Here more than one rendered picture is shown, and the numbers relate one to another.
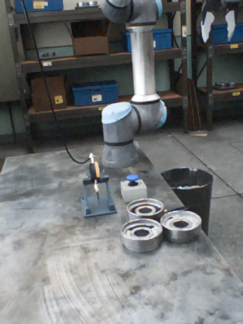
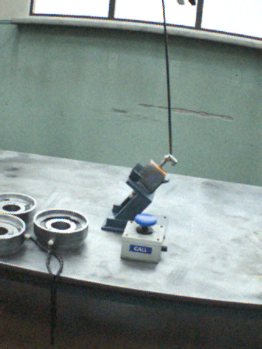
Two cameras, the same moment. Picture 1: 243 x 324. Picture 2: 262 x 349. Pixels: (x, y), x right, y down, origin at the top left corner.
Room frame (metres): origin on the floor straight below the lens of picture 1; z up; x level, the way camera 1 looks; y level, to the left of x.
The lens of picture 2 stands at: (1.31, -0.86, 1.25)
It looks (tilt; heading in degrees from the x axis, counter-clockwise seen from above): 20 degrees down; 105
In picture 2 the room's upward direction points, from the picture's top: 6 degrees clockwise
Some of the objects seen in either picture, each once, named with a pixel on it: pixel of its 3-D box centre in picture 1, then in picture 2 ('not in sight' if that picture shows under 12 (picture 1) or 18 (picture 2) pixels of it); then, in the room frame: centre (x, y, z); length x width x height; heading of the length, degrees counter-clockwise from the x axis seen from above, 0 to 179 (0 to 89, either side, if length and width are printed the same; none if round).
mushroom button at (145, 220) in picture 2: (133, 183); (144, 228); (1.13, -0.04, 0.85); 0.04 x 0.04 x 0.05
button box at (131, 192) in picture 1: (133, 189); (146, 241); (1.14, -0.04, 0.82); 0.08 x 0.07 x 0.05; 8
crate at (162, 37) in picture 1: (145, 40); not in sight; (4.69, -0.43, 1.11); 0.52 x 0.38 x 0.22; 98
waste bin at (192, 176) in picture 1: (185, 209); not in sight; (2.14, -0.39, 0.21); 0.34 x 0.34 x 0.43
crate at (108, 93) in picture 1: (95, 93); not in sight; (4.60, 0.21, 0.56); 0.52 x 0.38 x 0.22; 95
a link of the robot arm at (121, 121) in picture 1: (118, 121); not in sight; (1.48, -0.01, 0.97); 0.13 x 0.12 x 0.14; 119
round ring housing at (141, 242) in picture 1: (142, 235); (11, 211); (0.85, -0.04, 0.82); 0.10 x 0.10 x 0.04
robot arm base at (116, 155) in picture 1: (119, 150); not in sight; (1.48, -0.01, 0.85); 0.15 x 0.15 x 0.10
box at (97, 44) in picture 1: (88, 38); not in sight; (4.58, 0.22, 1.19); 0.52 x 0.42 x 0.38; 98
